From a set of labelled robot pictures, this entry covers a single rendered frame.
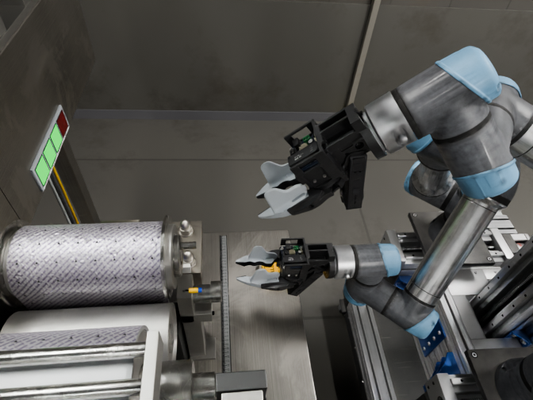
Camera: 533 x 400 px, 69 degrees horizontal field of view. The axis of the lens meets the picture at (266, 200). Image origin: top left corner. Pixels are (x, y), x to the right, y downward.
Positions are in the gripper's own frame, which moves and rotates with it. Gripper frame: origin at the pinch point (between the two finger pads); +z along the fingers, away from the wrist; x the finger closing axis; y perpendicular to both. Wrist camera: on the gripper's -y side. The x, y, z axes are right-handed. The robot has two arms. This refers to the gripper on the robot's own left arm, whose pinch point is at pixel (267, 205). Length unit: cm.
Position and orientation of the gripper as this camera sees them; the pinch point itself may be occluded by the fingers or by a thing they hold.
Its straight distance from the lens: 62.6
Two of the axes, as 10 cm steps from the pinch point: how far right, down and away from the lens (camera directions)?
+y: -5.9, -5.0, -6.3
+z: -8.0, 4.6, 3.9
